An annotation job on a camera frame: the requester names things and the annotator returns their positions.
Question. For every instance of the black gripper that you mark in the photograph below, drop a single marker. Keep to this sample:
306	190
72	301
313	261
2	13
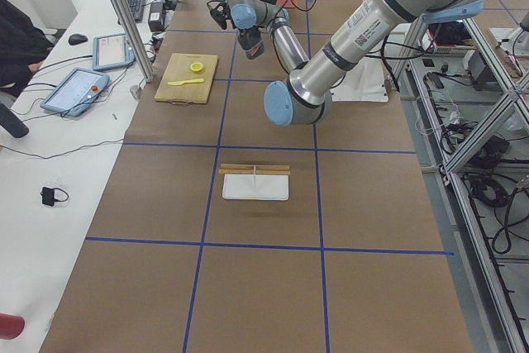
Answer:
250	42

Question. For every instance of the yellow lemon slice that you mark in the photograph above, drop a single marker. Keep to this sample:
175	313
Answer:
196	67

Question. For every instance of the yellow plastic knife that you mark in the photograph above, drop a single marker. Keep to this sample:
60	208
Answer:
186	81

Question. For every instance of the wooden cutting board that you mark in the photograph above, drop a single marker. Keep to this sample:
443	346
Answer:
178	69

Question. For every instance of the black power adapter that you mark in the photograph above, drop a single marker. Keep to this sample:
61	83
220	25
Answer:
156	17

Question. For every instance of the black keyboard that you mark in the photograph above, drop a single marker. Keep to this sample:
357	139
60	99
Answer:
134	2

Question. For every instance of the wooden rack bar near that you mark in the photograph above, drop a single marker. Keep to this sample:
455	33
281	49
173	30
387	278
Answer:
255	171

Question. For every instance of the upper blue teach pendant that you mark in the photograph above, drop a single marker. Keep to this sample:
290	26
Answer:
112	52

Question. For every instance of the blue teach pendant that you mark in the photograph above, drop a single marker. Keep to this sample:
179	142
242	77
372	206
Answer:
112	52
76	92

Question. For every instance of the white rectangular tray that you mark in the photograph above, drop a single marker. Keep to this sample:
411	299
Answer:
255	187

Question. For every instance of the black computer mouse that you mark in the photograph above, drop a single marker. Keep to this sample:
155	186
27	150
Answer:
77	39

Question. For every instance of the lower blue teach pendant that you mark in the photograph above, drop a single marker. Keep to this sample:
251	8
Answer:
76	92

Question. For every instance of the small black clip device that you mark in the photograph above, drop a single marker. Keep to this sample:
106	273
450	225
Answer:
50	196

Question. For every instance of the red cylinder bottle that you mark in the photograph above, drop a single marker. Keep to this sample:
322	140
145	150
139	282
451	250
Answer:
11	326

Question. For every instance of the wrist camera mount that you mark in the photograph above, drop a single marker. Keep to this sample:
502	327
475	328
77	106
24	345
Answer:
219	12

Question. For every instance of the aluminium frame post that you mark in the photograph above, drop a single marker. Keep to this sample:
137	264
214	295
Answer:
126	19

